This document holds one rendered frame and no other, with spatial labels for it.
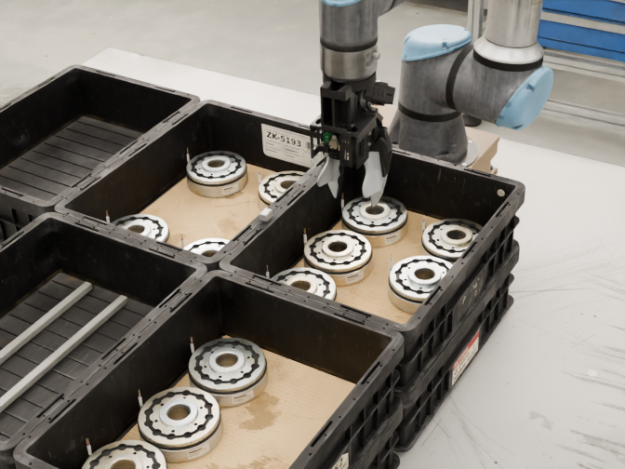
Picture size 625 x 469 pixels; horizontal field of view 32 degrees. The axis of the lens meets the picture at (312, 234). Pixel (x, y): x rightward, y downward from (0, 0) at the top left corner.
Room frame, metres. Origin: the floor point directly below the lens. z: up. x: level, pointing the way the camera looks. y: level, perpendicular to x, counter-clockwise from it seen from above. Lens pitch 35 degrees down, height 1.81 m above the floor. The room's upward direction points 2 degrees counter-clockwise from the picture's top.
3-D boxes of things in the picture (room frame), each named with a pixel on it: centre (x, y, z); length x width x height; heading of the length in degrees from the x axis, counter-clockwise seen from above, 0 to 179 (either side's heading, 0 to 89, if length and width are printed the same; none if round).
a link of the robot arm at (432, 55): (1.72, -0.23, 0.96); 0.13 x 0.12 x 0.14; 51
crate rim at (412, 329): (1.28, -0.10, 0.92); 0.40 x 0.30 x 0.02; 148
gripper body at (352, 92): (1.28, -0.05, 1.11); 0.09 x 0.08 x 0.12; 152
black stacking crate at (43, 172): (1.60, 0.41, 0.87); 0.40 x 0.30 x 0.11; 148
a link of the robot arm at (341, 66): (1.28, -0.06, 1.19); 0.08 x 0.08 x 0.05
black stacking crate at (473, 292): (1.28, -0.10, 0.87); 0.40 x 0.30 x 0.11; 148
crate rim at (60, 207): (1.44, 0.16, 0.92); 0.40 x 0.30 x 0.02; 148
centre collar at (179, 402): (0.98, 0.17, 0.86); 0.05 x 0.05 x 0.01
